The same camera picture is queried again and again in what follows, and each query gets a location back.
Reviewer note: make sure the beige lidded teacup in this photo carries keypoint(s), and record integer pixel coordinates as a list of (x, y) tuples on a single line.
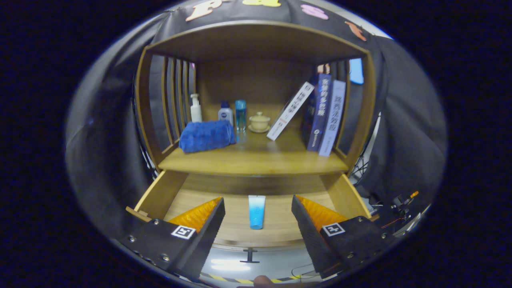
[(259, 122)]

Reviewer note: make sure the wooden countertop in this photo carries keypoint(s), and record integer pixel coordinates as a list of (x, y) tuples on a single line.
[(260, 156)]

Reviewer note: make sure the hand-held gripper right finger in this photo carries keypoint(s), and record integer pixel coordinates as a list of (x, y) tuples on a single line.
[(310, 236)]

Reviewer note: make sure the blue squeeze tube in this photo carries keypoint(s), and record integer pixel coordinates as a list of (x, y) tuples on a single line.
[(256, 212)]

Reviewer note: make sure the black tripod stand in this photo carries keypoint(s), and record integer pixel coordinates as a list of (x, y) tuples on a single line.
[(361, 166)]

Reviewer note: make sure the wooden drawer with black knob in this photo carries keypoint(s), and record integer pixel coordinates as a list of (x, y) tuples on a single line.
[(276, 210)]

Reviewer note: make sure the dark purple book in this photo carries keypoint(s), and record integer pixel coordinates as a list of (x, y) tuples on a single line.
[(318, 112)]

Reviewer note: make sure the black backdrop cloth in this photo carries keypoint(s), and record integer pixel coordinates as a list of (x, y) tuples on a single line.
[(408, 120)]

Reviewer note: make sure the blue folded towel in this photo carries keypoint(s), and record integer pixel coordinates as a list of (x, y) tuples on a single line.
[(206, 136)]

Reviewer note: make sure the light purple book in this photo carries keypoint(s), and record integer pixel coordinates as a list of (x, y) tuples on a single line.
[(334, 118)]

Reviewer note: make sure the orange and black tool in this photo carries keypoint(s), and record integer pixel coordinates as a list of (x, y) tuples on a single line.
[(413, 194)]

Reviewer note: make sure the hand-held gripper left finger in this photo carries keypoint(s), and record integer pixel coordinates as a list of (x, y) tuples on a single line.
[(208, 236)]

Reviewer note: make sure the wooden cabinet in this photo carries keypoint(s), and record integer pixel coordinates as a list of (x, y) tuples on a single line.
[(256, 44)]

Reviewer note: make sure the clear blue bottle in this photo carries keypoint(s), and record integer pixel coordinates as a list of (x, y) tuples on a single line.
[(240, 116)]

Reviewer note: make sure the white bottle with blue cap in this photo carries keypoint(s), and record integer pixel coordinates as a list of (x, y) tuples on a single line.
[(225, 115)]

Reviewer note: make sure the white book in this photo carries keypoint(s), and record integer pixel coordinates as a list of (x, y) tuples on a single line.
[(290, 112)]

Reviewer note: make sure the white pump bottle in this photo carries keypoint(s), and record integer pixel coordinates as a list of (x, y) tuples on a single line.
[(196, 112)]

